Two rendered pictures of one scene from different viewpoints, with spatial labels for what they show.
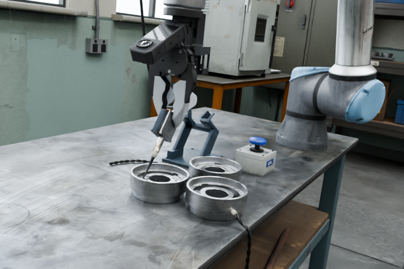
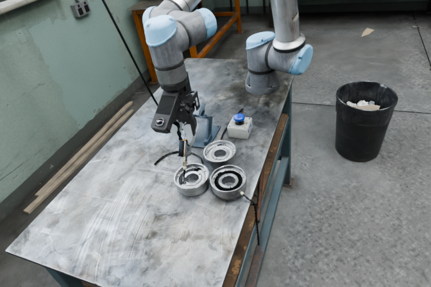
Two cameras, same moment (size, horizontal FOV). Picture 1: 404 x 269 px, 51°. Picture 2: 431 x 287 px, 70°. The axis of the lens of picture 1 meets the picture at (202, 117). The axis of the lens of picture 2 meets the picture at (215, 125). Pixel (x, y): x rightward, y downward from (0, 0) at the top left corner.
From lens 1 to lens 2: 0.40 m
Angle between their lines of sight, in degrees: 25
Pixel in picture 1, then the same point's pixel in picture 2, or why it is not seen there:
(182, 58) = (183, 113)
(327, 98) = (275, 63)
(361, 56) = (293, 34)
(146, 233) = (201, 227)
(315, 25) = not seen: outside the picture
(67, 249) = (167, 257)
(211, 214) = (229, 196)
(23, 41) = (26, 32)
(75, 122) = (91, 72)
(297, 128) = (259, 81)
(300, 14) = not seen: outside the picture
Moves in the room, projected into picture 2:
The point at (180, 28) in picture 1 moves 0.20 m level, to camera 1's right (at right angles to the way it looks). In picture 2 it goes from (177, 97) to (253, 82)
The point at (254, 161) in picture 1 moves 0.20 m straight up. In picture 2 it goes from (240, 132) to (234, 81)
